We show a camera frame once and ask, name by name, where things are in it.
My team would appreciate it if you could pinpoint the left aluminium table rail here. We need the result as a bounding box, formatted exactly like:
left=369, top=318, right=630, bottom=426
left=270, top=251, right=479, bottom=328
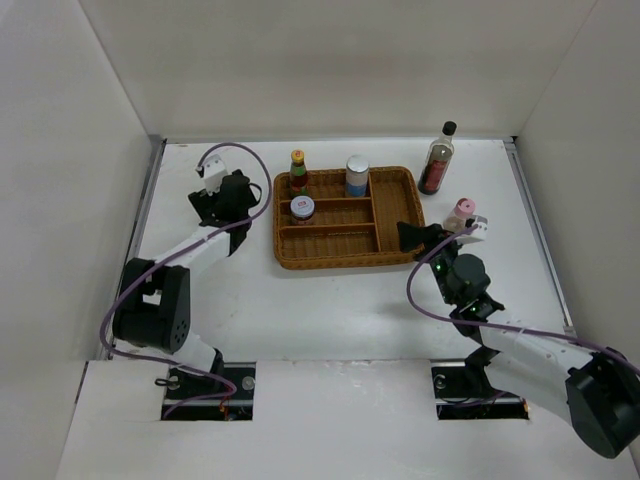
left=97, top=134, right=167, bottom=360

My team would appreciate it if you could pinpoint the pink cap small bottle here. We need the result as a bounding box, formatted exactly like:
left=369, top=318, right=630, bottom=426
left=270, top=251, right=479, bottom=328
left=443, top=198, right=476, bottom=233

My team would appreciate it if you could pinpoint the tall dark vinegar bottle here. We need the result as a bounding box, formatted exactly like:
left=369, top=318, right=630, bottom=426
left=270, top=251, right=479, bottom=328
left=417, top=121, right=457, bottom=195

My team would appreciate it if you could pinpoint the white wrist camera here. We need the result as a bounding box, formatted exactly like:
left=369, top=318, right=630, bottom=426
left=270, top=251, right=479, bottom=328
left=458, top=215, right=488, bottom=244
left=196, top=154, right=228, bottom=196

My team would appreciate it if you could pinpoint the right aluminium table rail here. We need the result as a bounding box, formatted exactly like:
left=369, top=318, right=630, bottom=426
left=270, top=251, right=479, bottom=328
left=503, top=137, right=576, bottom=335

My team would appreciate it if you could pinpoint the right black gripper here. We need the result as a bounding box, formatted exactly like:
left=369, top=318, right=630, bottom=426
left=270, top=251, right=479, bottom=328
left=397, top=221, right=468, bottom=305

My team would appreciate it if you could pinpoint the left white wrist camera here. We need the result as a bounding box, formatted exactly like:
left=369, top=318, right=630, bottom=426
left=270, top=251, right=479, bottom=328
left=196, top=154, right=228, bottom=196

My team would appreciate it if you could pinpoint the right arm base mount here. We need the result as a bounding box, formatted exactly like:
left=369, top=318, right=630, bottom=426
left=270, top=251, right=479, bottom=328
left=431, top=347, right=529, bottom=421

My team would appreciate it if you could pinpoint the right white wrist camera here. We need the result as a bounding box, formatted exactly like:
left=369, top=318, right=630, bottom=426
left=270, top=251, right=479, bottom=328
left=458, top=215, right=488, bottom=244

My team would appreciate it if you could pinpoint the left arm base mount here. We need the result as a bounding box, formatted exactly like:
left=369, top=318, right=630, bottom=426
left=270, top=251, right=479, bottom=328
left=154, top=363, right=257, bottom=422

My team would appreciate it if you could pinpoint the yellow cap sauce bottle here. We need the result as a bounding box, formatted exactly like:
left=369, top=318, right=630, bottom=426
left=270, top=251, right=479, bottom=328
left=289, top=149, right=309, bottom=198

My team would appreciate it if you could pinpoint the aluminium table rail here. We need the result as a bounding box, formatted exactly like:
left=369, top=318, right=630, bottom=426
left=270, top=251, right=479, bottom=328
left=97, top=134, right=167, bottom=360
left=503, top=137, right=576, bottom=335

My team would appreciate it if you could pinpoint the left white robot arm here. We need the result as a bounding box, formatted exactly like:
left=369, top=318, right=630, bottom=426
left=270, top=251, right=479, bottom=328
left=112, top=169, right=259, bottom=399

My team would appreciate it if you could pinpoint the white lid chili jar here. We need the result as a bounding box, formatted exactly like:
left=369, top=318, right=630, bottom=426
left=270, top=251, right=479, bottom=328
left=290, top=195, right=315, bottom=226

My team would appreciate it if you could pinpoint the wicker divided tray basket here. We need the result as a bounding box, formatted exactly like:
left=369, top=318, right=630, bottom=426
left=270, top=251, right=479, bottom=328
left=273, top=166, right=425, bottom=270

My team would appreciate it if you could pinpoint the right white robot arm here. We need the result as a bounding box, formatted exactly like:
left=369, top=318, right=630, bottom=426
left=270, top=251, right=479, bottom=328
left=397, top=222, right=639, bottom=459

